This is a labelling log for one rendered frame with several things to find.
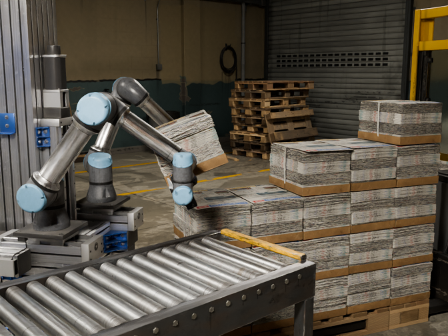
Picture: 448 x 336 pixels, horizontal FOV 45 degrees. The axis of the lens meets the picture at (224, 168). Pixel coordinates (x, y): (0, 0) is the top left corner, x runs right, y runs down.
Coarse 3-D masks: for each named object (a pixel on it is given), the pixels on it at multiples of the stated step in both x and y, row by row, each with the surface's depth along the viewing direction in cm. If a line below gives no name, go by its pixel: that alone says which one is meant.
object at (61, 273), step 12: (180, 240) 214; (132, 252) 200; (144, 252) 200; (84, 264) 187; (96, 264) 188; (36, 276) 176; (48, 276) 176; (60, 276) 179; (0, 288) 166; (24, 288) 171
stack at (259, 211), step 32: (224, 192) 286; (256, 192) 286; (288, 192) 286; (352, 192) 287; (384, 192) 293; (192, 224) 260; (224, 224) 259; (256, 224) 266; (288, 224) 273; (320, 224) 281; (352, 224) 288; (320, 256) 283; (352, 256) 291; (384, 256) 300; (320, 288) 287; (352, 288) 295; (384, 288) 304; (320, 320) 317; (352, 320) 298; (384, 320) 308
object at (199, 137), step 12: (204, 120) 233; (168, 132) 232; (180, 132) 233; (192, 132) 233; (204, 132) 234; (180, 144) 234; (192, 144) 234; (204, 144) 235; (216, 144) 235; (204, 156) 235; (216, 156) 236; (168, 168) 234
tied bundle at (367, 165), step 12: (360, 156) 283; (372, 156) 287; (384, 156) 290; (396, 156) 292; (360, 168) 285; (372, 168) 288; (384, 168) 290; (396, 168) 293; (360, 180) 285; (372, 180) 289; (384, 180) 292
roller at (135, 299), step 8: (88, 272) 182; (96, 272) 180; (96, 280) 177; (104, 280) 174; (112, 280) 173; (104, 288) 173; (112, 288) 169; (120, 288) 167; (128, 288) 166; (120, 296) 165; (128, 296) 163; (136, 296) 161; (144, 296) 161; (136, 304) 159; (144, 304) 157; (152, 304) 155; (160, 304) 156; (144, 312) 156; (152, 312) 153
